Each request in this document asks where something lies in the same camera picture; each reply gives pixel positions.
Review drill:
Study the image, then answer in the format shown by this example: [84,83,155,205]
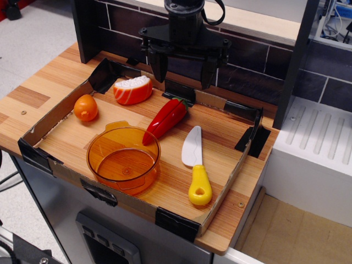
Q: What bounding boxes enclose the salmon sushi toy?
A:
[113,75,153,105]

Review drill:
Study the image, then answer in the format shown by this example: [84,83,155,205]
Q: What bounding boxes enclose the red toy chili pepper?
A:
[142,97,188,145]

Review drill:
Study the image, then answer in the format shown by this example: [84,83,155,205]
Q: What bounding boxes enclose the grey toy oven front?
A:
[75,210,142,263]

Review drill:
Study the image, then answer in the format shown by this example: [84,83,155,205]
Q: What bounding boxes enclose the orange toy carrot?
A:
[74,94,98,122]

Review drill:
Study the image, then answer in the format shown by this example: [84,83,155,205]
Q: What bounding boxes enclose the transparent orange plastic pot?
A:
[86,121,161,196]

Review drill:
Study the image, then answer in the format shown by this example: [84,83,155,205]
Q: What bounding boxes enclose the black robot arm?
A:
[139,1,232,90]

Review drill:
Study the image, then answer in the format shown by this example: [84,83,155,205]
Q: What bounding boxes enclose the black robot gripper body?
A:
[139,6,230,67]

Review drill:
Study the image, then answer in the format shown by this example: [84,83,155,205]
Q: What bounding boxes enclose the toy knife yellow handle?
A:
[181,126,212,206]

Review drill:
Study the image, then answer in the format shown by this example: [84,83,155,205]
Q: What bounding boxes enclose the black cable loop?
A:
[201,0,226,26]

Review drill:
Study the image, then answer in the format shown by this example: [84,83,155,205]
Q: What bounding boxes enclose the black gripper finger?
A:
[201,57,218,90]
[148,51,168,83]

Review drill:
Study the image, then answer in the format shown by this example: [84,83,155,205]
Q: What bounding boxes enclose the white toy sink drainer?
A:
[263,97,351,227]

